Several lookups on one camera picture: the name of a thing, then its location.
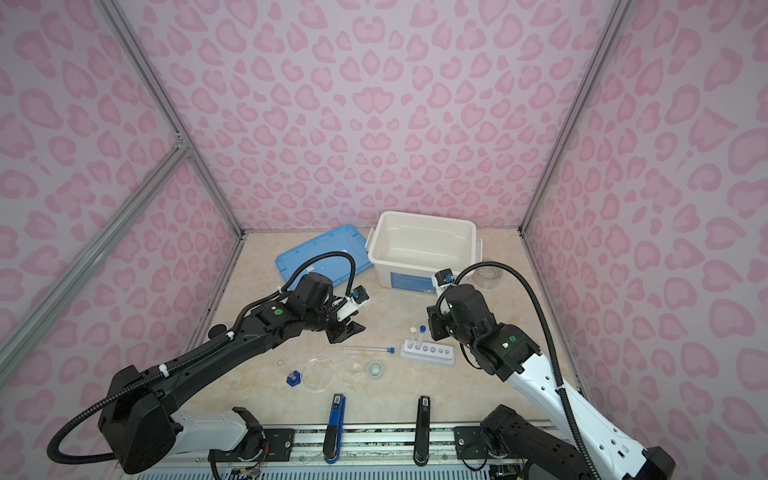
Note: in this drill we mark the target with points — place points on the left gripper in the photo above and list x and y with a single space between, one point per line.
345 330

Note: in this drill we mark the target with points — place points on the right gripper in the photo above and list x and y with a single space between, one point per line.
434 318

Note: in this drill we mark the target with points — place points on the blue capped test tube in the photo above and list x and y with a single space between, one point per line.
370 349
420 339

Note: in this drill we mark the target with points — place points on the cork stoppered test tube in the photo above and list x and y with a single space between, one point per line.
412 337

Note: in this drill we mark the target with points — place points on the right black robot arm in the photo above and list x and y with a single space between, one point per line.
591 446

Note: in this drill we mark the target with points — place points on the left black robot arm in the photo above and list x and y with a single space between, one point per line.
146 423

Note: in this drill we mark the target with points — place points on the white test tube rack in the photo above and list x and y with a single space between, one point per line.
428 353

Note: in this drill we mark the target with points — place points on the clear tape roll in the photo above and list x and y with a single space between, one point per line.
488 277

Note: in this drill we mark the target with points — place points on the white plastic storage bin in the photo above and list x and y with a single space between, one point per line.
407 250

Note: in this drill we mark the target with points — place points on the blue stapler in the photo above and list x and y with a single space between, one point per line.
334 430

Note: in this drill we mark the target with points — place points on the pink jar black lid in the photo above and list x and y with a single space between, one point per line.
216 331

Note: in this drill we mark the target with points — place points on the black stapler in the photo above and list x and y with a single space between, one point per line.
421 447

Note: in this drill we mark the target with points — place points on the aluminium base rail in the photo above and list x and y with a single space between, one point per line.
375 451

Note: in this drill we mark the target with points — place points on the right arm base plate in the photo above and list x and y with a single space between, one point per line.
473 443

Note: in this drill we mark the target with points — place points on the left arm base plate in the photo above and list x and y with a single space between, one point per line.
270 445

